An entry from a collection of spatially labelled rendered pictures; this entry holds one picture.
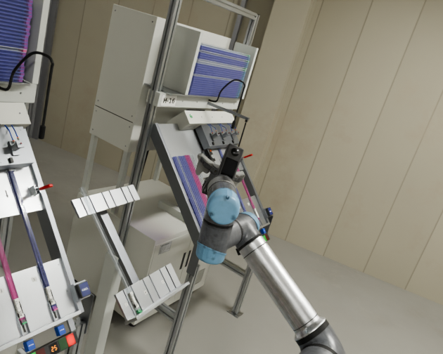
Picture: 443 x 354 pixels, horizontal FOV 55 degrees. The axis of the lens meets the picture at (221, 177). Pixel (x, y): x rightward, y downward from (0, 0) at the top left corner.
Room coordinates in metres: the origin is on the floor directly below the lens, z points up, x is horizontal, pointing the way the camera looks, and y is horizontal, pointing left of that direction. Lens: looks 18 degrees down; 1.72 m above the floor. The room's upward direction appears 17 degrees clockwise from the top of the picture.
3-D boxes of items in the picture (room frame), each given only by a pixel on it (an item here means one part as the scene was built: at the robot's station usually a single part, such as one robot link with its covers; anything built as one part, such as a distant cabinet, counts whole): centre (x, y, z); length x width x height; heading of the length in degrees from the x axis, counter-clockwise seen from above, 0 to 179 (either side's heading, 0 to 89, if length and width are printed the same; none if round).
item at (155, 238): (2.42, 0.19, 0.65); 1.01 x 0.73 x 1.29; 61
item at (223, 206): (0.96, -0.02, 1.35); 0.11 x 0.08 x 0.09; 7
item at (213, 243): (0.97, -0.03, 1.25); 0.11 x 0.08 x 0.11; 152
